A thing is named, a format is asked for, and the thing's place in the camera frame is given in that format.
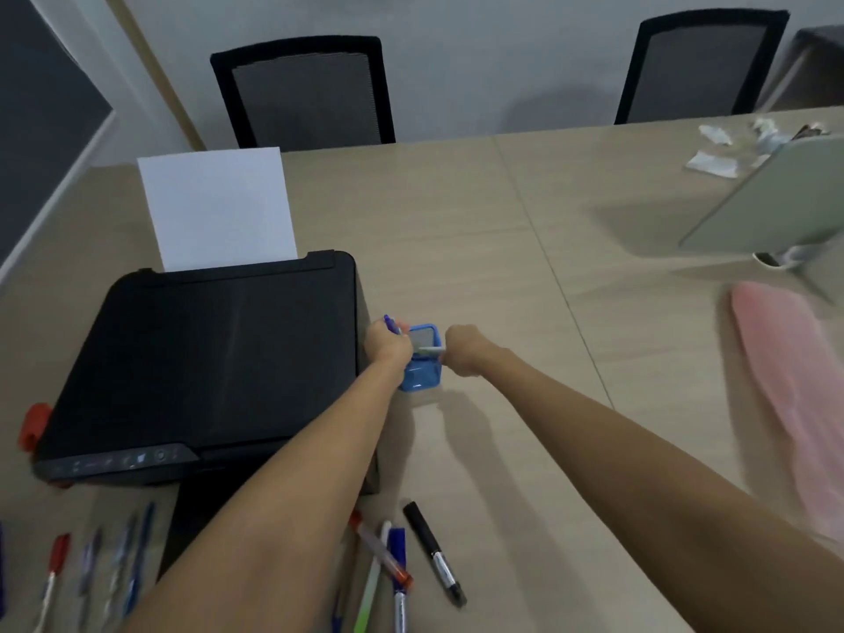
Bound person's left hand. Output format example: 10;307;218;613
364;319;415;383

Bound person's right hand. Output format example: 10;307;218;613
444;324;503;379

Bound person's left forearm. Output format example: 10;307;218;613
125;360;404;633

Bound person's right forearm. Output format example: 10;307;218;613
476;346;844;633

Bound blue mesh pen holder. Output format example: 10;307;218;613
397;324;442;393

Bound black printer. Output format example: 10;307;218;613
32;250;379;582

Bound black marker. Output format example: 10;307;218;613
403;501;468;609

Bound red capped marker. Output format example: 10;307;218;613
349;511;414;591

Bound blue capped marker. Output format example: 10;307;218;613
387;526;410;633

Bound white paper sheet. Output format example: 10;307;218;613
137;147;299;273

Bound green white pen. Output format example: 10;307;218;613
353;520;393;633

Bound black mesh office chair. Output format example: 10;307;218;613
614;9;791;126
210;36;397;153

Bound dark blue pen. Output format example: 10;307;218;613
331;573;349;633

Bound blue clear pen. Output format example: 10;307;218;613
78;526;104;628
121;501;156;618
101;513;138;622

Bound pink cloth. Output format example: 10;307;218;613
730;281;844;556

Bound white tablet stand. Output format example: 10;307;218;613
752;244;840;305

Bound grey tablet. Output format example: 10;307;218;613
678;131;844;258

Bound red plastic object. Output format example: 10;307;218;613
18;402;75;488

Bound red capped pen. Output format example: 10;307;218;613
32;533;72;633

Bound dark glass panel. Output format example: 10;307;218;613
0;0;117;266

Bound dark grey chair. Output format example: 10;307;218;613
757;26;844;114

